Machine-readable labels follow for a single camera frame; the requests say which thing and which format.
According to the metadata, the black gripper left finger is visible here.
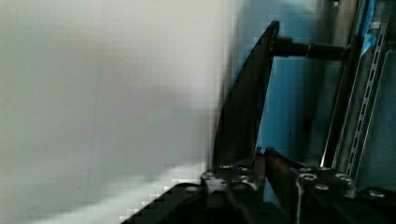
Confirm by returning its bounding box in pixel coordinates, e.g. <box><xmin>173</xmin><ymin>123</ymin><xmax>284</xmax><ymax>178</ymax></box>
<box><xmin>200</xmin><ymin>147</ymin><xmax>267</xmax><ymax>224</ymax></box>

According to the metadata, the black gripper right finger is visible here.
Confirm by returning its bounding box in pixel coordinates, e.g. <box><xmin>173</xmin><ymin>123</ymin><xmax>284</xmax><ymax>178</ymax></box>
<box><xmin>263</xmin><ymin>147</ymin><xmax>356</xmax><ymax>224</ymax></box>

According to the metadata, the black silver toaster oven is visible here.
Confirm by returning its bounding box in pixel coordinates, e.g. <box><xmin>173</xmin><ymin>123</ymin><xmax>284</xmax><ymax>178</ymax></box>
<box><xmin>209</xmin><ymin>0</ymin><xmax>395</xmax><ymax>189</ymax></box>

